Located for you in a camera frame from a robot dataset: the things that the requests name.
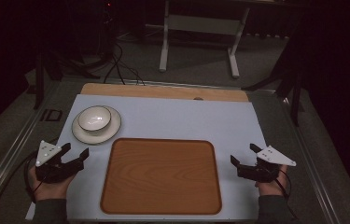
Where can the white metal stand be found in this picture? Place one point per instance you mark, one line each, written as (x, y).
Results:
(200, 28)

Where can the black stand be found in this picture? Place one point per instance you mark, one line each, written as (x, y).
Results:
(40, 71)
(287, 74)

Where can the white table mat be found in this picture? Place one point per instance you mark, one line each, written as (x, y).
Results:
(175, 118)

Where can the white plate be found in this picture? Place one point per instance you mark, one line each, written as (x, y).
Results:
(113, 127)

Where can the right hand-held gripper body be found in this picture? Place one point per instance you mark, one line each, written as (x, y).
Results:
(264, 165)

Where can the person's right hand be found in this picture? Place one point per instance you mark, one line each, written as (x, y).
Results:
(272, 186)

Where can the person's left hand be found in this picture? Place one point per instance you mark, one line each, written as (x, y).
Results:
(49, 188)

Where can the white bowl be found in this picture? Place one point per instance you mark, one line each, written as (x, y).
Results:
(94, 118)

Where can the wooden tray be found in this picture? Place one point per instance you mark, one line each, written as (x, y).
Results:
(161, 177)

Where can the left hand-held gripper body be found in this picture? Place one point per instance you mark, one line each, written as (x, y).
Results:
(49, 165)

